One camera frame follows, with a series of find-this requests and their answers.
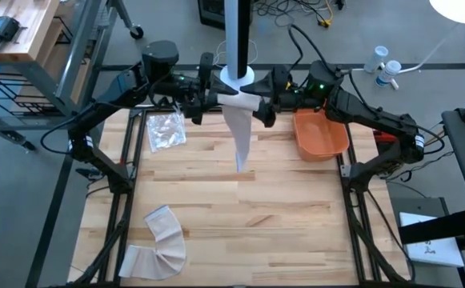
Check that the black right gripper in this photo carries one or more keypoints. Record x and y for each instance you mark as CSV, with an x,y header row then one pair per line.
x,y
282,90

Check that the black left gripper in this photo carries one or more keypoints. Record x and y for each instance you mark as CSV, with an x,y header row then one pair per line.
x,y
205,80

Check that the white elastic bandage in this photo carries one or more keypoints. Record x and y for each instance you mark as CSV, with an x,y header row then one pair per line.
x,y
242,128

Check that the clear plastic wrapper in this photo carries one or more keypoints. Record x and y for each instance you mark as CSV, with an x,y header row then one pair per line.
x,y
166,132

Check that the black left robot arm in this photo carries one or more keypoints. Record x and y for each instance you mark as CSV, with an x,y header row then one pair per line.
x,y
124,88

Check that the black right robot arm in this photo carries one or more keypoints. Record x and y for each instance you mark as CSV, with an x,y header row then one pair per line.
x,y
360,112

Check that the beige unrolled bandage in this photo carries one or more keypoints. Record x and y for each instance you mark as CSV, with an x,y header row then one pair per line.
x,y
164,248

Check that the white black tower pole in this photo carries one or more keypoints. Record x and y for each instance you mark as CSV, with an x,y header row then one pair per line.
x,y
236,36

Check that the orange plastic basket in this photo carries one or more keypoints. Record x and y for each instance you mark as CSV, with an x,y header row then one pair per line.
x,y
320,136

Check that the black floor box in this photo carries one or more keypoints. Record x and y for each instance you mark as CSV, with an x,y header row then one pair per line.
x,y
212,12

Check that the yellow connector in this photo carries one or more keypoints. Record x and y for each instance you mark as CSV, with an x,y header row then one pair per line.
x,y
325,23

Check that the black caster wheel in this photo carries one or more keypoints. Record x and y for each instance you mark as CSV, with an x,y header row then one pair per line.
x,y
137,32

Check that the white plastic bottle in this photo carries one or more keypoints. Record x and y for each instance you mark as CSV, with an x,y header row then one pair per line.
x,y
377,58

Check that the red black device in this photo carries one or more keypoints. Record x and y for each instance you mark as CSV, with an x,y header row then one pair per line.
x,y
384,137

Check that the white bottle blue label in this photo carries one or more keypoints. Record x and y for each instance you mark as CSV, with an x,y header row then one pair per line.
x,y
388,74

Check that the wooden side table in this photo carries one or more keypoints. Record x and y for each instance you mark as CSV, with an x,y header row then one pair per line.
x,y
12,28

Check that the white round disc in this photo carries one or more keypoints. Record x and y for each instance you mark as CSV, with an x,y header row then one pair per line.
x,y
462,9

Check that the white flat box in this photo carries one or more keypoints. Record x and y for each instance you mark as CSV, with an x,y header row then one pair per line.
x,y
428,244

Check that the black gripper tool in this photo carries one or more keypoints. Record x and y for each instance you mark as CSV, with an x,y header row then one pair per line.
x,y
2,32

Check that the black table frame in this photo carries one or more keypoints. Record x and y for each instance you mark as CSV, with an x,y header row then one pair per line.
x,y
354,208

